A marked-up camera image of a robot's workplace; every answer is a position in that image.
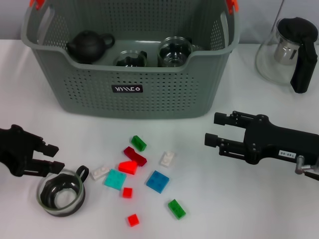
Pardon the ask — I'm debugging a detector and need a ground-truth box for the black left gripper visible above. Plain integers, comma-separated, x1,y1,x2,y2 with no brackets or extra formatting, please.
0,124,66,178

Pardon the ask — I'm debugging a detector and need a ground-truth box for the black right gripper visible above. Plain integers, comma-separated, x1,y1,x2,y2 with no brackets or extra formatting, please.
204,111,319,165

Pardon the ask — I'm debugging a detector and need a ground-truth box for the white toy brick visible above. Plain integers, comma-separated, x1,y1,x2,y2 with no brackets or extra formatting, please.
90,165,112,180
159,151,175,169

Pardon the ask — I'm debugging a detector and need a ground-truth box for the glass teacup with black base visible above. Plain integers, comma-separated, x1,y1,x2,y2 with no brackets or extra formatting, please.
157,36,193,68
36,165,90,218
113,49,148,67

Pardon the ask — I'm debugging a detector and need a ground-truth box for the large bright red toy brick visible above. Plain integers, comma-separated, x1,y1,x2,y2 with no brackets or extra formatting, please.
118,160,138,176

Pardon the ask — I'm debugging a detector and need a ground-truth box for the grey-green perforated storage bin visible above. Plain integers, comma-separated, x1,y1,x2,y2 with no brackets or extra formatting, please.
20,0,241,120

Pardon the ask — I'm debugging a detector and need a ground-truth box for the teal toy brick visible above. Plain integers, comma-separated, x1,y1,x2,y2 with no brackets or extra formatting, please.
104,169,127,191

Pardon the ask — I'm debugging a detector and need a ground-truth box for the blue toy brick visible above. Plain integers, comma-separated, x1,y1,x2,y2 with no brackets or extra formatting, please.
146,170,170,194

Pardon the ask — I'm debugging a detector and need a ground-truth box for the green toy brick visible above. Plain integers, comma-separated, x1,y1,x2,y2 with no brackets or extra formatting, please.
131,135,147,152
167,199,186,221

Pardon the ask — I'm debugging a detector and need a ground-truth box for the dark red toy brick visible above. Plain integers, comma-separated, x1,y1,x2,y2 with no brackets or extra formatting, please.
124,146,148,167

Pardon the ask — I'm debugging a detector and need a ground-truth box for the black clay teapot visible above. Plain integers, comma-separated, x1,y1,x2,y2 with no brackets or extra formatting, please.
66,30,116,65

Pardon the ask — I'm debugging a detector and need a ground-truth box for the right wrist cable with plug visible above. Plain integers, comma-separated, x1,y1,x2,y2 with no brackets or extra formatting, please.
294,155,319,181

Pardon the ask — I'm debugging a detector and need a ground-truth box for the glass pitcher with black handle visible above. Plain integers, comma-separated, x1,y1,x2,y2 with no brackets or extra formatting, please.
254,16,319,94

